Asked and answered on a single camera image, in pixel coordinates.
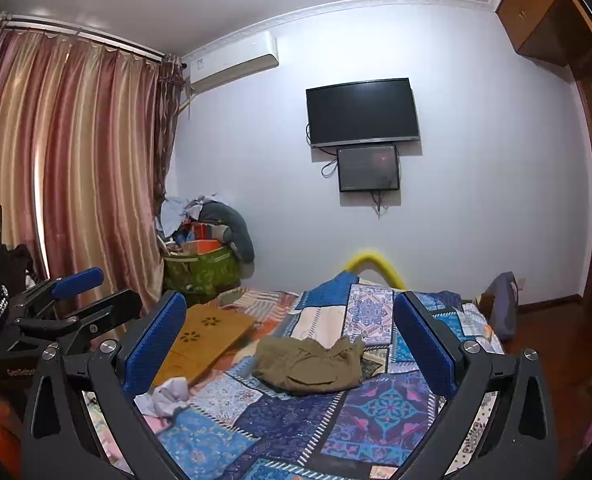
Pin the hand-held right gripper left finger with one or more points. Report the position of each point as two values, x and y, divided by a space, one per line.
156 345

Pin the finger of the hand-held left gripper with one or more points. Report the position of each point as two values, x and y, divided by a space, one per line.
106 310
76 281

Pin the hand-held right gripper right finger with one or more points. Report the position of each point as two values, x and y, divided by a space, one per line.
425 345

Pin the khaki pants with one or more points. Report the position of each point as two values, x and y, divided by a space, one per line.
311 365

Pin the wooden lap desk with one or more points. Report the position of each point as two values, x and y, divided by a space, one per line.
201 345

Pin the white crumpled cloth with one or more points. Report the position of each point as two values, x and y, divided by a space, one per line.
168 395

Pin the grey backpack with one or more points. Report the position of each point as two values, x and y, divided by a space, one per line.
500 305

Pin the yellow headboard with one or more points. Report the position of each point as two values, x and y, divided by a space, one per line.
375 260

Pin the orange striped bed sheet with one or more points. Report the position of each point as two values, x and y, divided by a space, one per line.
261 305

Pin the striped pink curtain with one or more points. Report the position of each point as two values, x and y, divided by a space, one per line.
76 160

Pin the pile of clothes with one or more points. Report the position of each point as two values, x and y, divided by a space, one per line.
181 215

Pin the patchwork blanket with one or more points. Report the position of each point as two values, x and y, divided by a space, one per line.
326 420

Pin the white air conditioner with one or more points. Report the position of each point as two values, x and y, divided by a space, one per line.
231 62

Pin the wooden overhead cabinet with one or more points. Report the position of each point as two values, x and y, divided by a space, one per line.
535 5

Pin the small black wall screen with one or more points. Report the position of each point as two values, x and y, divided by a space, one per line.
368 169

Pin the black wall television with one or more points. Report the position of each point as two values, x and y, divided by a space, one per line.
363 112

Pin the curtain rail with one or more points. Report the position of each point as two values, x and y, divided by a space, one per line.
86 37

